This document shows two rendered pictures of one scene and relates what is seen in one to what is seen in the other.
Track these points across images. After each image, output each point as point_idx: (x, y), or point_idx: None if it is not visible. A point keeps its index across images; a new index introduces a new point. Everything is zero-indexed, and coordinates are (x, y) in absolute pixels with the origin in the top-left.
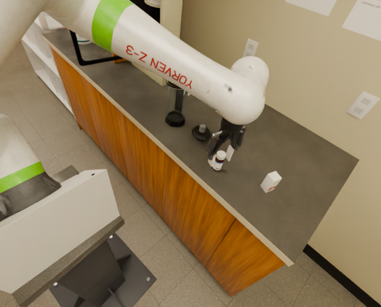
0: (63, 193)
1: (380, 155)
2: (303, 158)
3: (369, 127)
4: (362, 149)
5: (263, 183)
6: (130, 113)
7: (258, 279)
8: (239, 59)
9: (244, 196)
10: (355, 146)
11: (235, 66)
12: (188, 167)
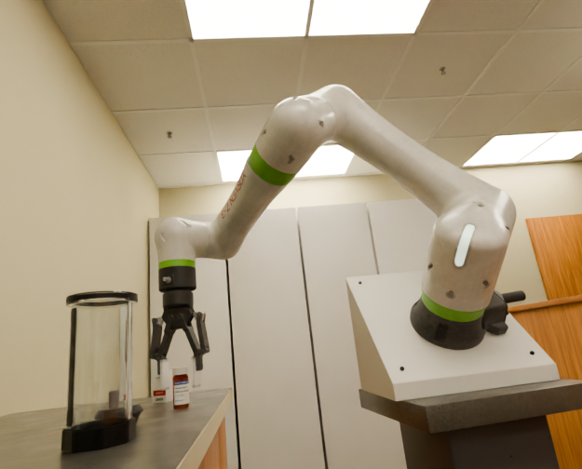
0: (386, 274)
1: (13, 394)
2: (58, 413)
3: None
4: None
5: (167, 390)
6: (174, 461)
7: None
8: (180, 219)
9: (199, 398)
10: None
11: (190, 221)
12: (217, 408)
